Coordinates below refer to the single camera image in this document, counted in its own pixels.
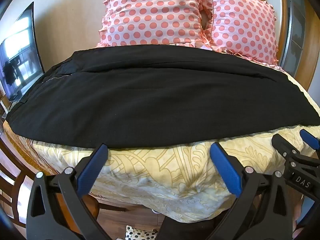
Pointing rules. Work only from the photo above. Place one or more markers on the person's right hand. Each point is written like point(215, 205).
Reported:
point(298, 220)

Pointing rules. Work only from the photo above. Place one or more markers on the grey framed glass door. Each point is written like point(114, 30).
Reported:
point(297, 30)

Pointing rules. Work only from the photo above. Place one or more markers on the black pants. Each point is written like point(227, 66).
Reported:
point(150, 100)

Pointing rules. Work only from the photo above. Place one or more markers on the pink polka dot pillow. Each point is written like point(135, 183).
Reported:
point(155, 12)
point(242, 27)

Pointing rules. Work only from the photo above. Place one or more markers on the wooden chair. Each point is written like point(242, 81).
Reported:
point(12, 172)

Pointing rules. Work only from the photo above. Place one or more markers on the flat screen television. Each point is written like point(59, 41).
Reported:
point(21, 55)

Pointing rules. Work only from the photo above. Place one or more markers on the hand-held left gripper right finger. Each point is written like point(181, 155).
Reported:
point(226, 170)

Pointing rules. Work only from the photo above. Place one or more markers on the white black spotted cushion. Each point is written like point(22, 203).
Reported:
point(140, 233)

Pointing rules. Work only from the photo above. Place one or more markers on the yellow patterned bed sheet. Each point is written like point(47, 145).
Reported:
point(162, 177)

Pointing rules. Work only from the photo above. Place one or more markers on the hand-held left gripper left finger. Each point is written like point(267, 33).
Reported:
point(92, 168)

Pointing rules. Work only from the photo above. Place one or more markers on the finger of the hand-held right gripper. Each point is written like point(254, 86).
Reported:
point(308, 137)
point(283, 143)

